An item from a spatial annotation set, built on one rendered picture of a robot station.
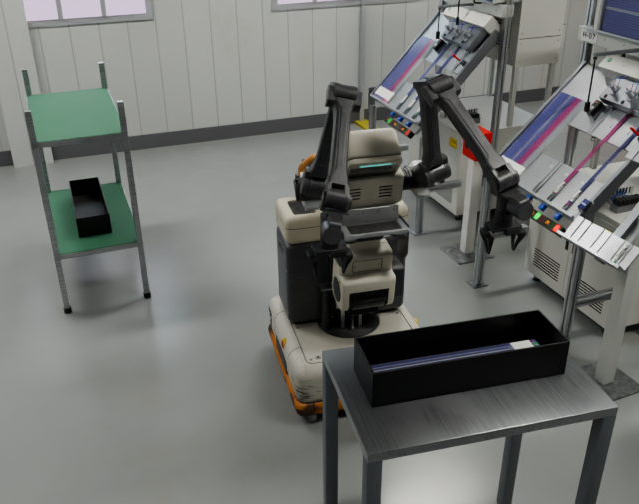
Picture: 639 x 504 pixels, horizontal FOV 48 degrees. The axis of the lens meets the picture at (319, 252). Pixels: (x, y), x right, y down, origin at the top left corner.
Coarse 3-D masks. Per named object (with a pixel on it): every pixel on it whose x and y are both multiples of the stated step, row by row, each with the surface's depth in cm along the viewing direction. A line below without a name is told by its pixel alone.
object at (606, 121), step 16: (576, 80) 361; (592, 80) 353; (608, 80) 346; (576, 96) 355; (592, 96) 347; (608, 112) 334; (624, 112) 328; (576, 128) 344; (592, 128) 336; (608, 128) 329; (624, 128) 323
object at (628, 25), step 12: (612, 0) 331; (624, 0) 324; (636, 0) 318; (612, 12) 332; (624, 12) 325; (636, 12) 319; (612, 24) 333; (624, 24) 327; (636, 24) 320; (624, 36) 328; (636, 36) 321
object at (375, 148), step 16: (384, 128) 261; (352, 144) 255; (368, 144) 256; (384, 144) 257; (352, 160) 254; (368, 160) 254; (384, 160) 255; (400, 160) 257; (352, 176) 262; (368, 176) 265
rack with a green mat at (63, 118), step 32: (32, 96) 411; (64, 96) 410; (96, 96) 409; (32, 128) 336; (64, 128) 358; (96, 128) 358; (128, 160) 359; (64, 192) 440; (64, 224) 400; (128, 224) 399; (64, 256) 369; (64, 288) 377
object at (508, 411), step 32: (352, 352) 214; (352, 384) 201; (512, 384) 200; (544, 384) 200; (576, 384) 200; (352, 416) 189; (384, 416) 189; (416, 416) 189; (448, 416) 189; (480, 416) 189; (512, 416) 189; (544, 416) 188; (576, 416) 189; (608, 416) 192; (384, 448) 179; (416, 448) 180; (512, 448) 250; (608, 448) 198; (512, 480) 258
